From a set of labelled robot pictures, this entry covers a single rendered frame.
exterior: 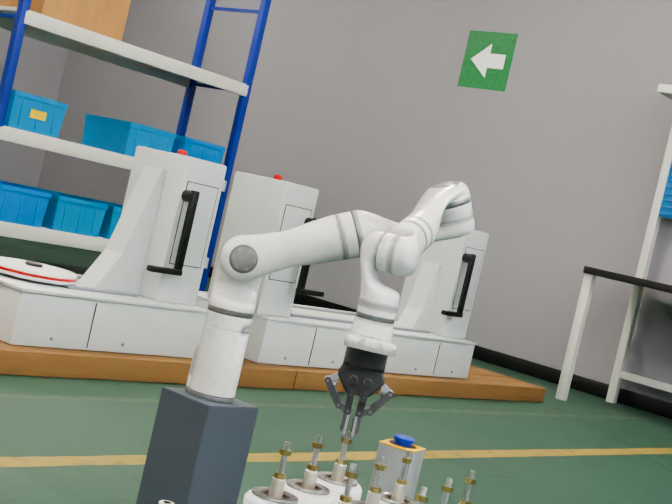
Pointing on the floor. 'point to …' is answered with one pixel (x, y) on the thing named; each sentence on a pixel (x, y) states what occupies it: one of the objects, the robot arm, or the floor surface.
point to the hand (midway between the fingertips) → (350, 425)
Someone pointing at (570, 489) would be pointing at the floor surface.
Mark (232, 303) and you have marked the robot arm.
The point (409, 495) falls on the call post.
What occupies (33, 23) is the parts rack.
